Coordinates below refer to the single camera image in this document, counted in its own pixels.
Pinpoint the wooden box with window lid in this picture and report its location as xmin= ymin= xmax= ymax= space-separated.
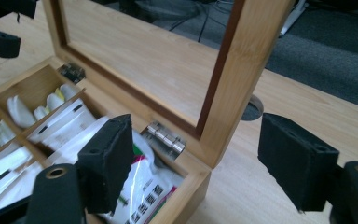
xmin=0 ymin=0 xmax=295 ymax=224

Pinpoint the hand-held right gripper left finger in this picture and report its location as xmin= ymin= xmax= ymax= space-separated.
xmin=76 ymin=113 xmax=135 ymax=215

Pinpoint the white power strip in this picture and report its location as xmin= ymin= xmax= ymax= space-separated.
xmin=279 ymin=0 xmax=308 ymax=37

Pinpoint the black cable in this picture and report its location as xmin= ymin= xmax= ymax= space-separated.
xmin=167 ymin=0 xmax=235 ymax=43

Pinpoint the row of white stick packets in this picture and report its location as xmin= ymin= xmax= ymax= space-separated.
xmin=27 ymin=98 xmax=110 ymax=166
xmin=0 ymin=146 xmax=46 ymax=217

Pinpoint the white packet with red green print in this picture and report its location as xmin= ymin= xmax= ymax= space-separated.
xmin=99 ymin=130 xmax=185 ymax=224

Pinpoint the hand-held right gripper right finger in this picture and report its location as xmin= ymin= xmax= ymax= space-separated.
xmin=256 ymin=112 xmax=341 ymax=213

